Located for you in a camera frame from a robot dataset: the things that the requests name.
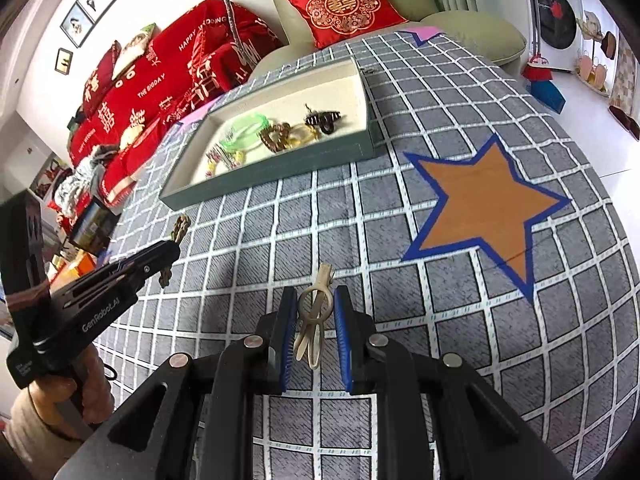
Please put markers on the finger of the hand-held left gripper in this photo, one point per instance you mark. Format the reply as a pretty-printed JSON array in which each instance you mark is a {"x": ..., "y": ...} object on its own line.
[{"x": 135, "y": 267}]

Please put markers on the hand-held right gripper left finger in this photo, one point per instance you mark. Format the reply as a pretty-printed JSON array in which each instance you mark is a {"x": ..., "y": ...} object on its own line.
[{"x": 287, "y": 340}]

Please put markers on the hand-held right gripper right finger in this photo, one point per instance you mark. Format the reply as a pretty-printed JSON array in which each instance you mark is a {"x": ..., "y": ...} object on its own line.
[{"x": 345, "y": 340}]

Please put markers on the beige hair clip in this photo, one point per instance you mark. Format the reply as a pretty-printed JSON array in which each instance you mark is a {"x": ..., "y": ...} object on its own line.
[{"x": 320, "y": 300}]

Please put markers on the green jewelry tray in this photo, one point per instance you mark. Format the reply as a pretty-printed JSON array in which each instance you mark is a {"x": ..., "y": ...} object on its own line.
[{"x": 275, "y": 175}]

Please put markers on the green translucent bangle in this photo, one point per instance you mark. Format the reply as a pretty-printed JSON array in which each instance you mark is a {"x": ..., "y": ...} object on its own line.
[{"x": 250, "y": 119}]

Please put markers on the brown hair claw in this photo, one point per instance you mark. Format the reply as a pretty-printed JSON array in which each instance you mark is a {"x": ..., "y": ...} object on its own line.
[{"x": 275, "y": 140}]

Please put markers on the black hair claw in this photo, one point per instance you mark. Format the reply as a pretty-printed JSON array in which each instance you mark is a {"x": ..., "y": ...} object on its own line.
[{"x": 325, "y": 121}]

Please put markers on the person's left forearm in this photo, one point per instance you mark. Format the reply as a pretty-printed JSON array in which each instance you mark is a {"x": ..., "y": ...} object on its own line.
[{"x": 35, "y": 425}]

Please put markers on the person's left hand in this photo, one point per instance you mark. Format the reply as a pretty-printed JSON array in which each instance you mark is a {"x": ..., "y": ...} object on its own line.
[{"x": 97, "y": 390}]

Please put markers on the orange box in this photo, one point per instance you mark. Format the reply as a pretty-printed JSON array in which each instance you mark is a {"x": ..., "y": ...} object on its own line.
[{"x": 75, "y": 267}]

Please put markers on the tablet screen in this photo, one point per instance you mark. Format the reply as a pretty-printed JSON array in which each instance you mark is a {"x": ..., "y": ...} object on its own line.
[{"x": 92, "y": 225}]

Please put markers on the grey checked tablecloth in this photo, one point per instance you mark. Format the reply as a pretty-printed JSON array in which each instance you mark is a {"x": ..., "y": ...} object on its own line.
[{"x": 450, "y": 335}]

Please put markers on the grey clothing pile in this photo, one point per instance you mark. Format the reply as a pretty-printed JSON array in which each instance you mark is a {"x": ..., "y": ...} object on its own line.
[{"x": 85, "y": 175}]

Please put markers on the pink star sticker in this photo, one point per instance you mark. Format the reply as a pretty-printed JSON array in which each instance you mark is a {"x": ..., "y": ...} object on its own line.
[
  {"x": 425, "y": 34},
  {"x": 197, "y": 116}
]

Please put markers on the red pillow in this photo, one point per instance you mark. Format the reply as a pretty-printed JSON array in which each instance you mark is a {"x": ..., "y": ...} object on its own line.
[{"x": 100, "y": 80}]

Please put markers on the orange star sticker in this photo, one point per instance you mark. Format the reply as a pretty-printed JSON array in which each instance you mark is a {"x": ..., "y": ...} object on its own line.
[{"x": 480, "y": 205}]

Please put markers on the red printed blanket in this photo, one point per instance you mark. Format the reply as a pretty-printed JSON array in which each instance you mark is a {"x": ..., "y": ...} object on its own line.
[{"x": 170, "y": 70}]

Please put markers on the white pillow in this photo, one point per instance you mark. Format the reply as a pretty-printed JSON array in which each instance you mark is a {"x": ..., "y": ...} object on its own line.
[{"x": 132, "y": 50}]

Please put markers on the blue dustpan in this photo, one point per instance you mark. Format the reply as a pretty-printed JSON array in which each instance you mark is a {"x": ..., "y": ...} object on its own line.
[{"x": 547, "y": 95}]

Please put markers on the red broom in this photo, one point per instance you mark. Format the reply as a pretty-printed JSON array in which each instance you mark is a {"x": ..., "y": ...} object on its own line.
[{"x": 537, "y": 72}]

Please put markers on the red embroidered cushion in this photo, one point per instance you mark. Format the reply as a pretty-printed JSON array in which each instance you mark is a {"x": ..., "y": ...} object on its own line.
[{"x": 345, "y": 5}]

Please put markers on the green armchair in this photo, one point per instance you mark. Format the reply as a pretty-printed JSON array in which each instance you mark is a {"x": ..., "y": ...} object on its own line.
[{"x": 475, "y": 30}]

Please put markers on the dark brown tray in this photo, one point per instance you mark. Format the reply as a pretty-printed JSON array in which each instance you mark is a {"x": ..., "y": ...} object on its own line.
[{"x": 625, "y": 122}]

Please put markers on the hat display stand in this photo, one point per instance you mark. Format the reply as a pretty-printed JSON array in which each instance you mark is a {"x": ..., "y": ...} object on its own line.
[{"x": 595, "y": 55}]

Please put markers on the white washing machine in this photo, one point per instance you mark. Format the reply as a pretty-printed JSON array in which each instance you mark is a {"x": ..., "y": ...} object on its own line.
[{"x": 555, "y": 20}]

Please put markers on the checked wooden panel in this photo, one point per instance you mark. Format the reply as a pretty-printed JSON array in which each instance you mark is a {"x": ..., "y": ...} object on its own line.
[{"x": 622, "y": 75}]

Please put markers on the small picture frame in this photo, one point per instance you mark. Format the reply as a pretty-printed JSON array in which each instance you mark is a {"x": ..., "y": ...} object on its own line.
[{"x": 64, "y": 61}]

